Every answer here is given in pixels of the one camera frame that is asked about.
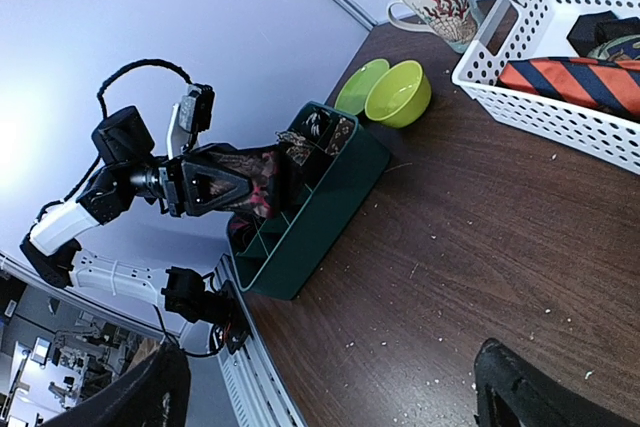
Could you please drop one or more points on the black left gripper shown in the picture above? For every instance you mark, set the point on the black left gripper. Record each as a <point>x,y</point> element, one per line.
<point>205,185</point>

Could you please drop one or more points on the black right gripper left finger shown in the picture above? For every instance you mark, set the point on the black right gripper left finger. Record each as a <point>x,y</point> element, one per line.
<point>154,393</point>

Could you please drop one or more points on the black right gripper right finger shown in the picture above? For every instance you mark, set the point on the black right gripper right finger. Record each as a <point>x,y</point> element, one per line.
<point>510,391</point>

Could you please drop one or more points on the dark red patterned tie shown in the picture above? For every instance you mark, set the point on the dark red patterned tie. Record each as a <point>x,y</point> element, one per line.
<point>276,182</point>

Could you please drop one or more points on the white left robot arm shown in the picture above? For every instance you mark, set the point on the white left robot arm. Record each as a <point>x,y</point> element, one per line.
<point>54,251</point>

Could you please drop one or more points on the cream floral rolled tie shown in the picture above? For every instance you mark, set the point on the cream floral rolled tie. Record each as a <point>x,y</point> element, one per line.
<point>296,146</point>

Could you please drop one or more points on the green compartment tray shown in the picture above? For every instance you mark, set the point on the green compartment tray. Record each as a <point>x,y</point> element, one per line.
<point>283,252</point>

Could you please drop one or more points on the white patterned rolled tie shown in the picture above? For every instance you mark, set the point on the white patterned rolled tie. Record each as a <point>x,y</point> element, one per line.
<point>314,124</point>

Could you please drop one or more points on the rolled tie in tray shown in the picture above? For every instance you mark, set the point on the rolled tie in tray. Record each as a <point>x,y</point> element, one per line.
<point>340,136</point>

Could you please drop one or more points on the lime green plate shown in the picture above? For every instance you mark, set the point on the lime green plate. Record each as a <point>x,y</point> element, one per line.
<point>352,97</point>

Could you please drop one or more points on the lime green bowl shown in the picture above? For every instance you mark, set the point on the lime green bowl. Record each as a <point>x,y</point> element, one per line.
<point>400,97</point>

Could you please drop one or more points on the cream patterned mug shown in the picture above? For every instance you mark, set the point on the cream patterned mug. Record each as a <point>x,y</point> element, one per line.
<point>456,22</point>

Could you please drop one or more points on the orange navy striped tie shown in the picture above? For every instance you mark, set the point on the orange navy striped tie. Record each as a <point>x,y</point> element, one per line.
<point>607,86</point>

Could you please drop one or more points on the white perforated plastic basket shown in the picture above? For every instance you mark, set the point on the white perforated plastic basket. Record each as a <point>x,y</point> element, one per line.
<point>525,29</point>

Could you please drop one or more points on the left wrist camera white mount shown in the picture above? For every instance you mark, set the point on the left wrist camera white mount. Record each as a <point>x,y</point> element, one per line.
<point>190,117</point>

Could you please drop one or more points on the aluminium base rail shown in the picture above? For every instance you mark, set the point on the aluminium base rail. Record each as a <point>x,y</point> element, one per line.
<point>256,391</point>

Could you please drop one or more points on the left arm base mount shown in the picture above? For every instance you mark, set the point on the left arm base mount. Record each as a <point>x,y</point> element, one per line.
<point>229,327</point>

